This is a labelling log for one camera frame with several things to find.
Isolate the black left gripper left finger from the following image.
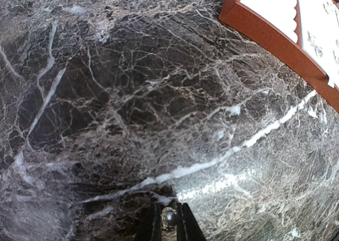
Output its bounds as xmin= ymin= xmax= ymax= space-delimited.
xmin=135 ymin=203 xmax=162 ymax=241

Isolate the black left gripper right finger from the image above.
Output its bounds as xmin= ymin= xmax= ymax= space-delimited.
xmin=176 ymin=202 xmax=206 ymax=241

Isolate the pearl crystal stud earring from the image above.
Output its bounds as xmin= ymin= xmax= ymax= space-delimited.
xmin=161 ymin=207 xmax=177 ymax=231

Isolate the red jewelry tray insert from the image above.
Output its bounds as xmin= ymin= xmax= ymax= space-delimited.
xmin=219 ymin=0 xmax=338 ymax=109

